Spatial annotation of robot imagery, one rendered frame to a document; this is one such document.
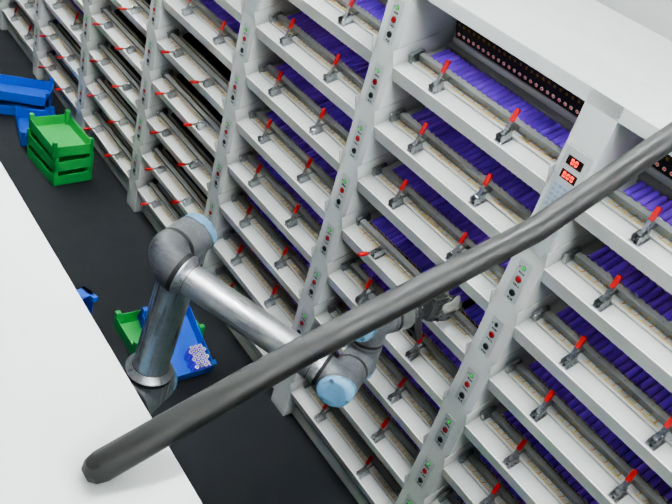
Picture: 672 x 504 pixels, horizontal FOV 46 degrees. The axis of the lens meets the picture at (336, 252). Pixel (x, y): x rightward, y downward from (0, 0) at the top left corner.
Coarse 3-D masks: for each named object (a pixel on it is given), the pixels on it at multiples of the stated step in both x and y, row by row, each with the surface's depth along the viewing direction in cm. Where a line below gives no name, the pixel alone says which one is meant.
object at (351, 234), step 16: (368, 208) 254; (352, 224) 254; (352, 240) 249; (368, 240) 249; (368, 256) 244; (384, 256) 244; (384, 272) 239; (400, 272) 239; (448, 320) 226; (448, 336) 222; (464, 336) 221; (464, 352) 218
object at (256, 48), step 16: (272, 0) 271; (240, 32) 281; (256, 48) 279; (240, 64) 285; (240, 80) 287; (240, 96) 288; (256, 96) 292; (224, 112) 299; (240, 144) 302; (224, 160) 305; (224, 176) 308; (208, 192) 320; (224, 192) 312; (208, 208) 322; (224, 224) 323; (208, 256) 329
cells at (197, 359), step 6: (192, 348) 305; (198, 348) 307; (204, 348) 308; (186, 354) 306; (192, 354) 304; (198, 354) 305; (204, 354) 306; (186, 360) 308; (192, 360) 303; (198, 360) 304; (204, 360) 305; (192, 366) 306; (198, 366) 303; (204, 366) 304
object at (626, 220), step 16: (640, 176) 183; (656, 176) 182; (624, 192) 180; (640, 192) 180; (656, 192) 179; (592, 208) 179; (608, 208) 179; (624, 208) 179; (640, 208) 175; (656, 208) 168; (592, 224) 178; (608, 224) 176; (624, 224) 175; (640, 224) 174; (656, 224) 172; (608, 240) 176; (624, 240) 172; (640, 240) 170; (656, 240) 171; (624, 256) 174; (640, 256) 170; (656, 256) 168; (656, 272) 168
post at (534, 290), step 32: (576, 128) 177; (608, 128) 170; (608, 160) 176; (544, 192) 187; (576, 224) 186; (544, 288) 198; (512, 320) 201; (480, 352) 212; (512, 352) 211; (480, 384) 214; (448, 448) 229
